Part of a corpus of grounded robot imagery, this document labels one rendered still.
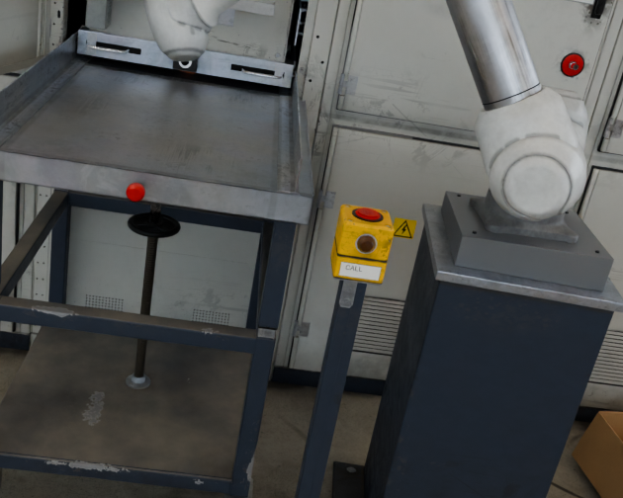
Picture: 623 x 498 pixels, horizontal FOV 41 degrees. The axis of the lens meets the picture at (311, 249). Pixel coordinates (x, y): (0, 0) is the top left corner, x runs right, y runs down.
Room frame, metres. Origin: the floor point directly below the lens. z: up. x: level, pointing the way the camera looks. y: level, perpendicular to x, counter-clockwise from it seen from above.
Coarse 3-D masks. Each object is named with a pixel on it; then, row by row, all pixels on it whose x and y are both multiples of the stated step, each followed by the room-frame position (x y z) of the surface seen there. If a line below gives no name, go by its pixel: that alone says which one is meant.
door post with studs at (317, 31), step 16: (320, 0) 2.07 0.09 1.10; (336, 0) 2.07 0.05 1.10; (320, 16) 2.07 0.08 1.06; (304, 32) 2.07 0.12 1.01; (320, 32) 2.07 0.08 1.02; (304, 48) 2.07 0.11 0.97; (320, 48) 2.07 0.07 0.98; (304, 64) 2.07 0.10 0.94; (320, 64) 2.07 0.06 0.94; (304, 80) 2.07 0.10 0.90; (320, 80) 2.07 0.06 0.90; (304, 96) 2.07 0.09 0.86; (288, 272) 2.07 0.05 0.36
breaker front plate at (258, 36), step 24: (120, 0) 2.06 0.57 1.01; (264, 0) 2.10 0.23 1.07; (288, 0) 2.10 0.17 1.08; (120, 24) 2.06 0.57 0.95; (144, 24) 2.07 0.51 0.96; (240, 24) 2.09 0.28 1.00; (264, 24) 2.10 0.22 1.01; (288, 24) 2.11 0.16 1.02; (216, 48) 2.09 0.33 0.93; (240, 48) 2.09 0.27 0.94; (264, 48) 2.10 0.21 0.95
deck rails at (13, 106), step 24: (24, 72) 1.60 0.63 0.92; (48, 72) 1.79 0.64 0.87; (72, 72) 1.91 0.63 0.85; (0, 96) 1.44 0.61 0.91; (24, 96) 1.60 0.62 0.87; (48, 96) 1.69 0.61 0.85; (0, 120) 1.45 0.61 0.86; (24, 120) 1.51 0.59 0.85; (288, 120) 1.85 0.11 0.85; (0, 144) 1.35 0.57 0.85; (288, 144) 1.66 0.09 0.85; (288, 168) 1.51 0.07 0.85; (288, 192) 1.39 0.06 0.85
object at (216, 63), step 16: (80, 32) 2.04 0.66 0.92; (96, 32) 2.05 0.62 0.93; (80, 48) 2.04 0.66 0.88; (128, 48) 2.05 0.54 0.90; (144, 48) 2.06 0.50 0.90; (160, 64) 2.06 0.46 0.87; (208, 64) 2.07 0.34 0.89; (224, 64) 2.08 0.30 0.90; (240, 64) 2.08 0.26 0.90; (256, 64) 2.09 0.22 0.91; (272, 64) 2.09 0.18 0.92; (288, 64) 2.10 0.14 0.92; (256, 80) 2.09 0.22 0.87; (272, 80) 2.09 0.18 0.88; (288, 80) 2.10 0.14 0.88
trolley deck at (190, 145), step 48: (96, 96) 1.77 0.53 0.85; (144, 96) 1.84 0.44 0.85; (192, 96) 1.92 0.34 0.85; (240, 96) 2.00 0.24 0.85; (48, 144) 1.41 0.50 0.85; (96, 144) 1.45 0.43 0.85; (144, 144) 1.51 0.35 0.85; (192, 144) 1.56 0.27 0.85; (240, 144) 1.62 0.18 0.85; (96, 192) 1.35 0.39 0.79; (192, 192) 1.37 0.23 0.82; (240, 192) 1.38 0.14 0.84
